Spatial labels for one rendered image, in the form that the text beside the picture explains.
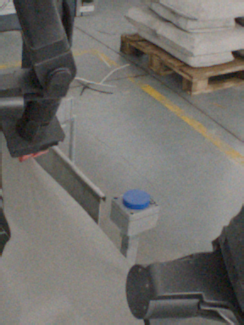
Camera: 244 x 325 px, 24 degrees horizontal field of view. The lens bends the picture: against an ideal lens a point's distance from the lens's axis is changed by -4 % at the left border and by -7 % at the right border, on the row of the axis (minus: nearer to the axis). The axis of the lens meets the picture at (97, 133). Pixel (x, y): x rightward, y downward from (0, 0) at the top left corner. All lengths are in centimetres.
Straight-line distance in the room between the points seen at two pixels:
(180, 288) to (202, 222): 210
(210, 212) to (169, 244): 33
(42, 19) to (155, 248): 179
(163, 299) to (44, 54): 41
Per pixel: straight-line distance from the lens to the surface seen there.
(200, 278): 60
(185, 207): 276
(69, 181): 162
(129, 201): 128
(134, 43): 424
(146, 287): 59
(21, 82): 89
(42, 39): 83
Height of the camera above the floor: 159
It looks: 29 degrees down
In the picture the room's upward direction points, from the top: 4 degrees clockwise
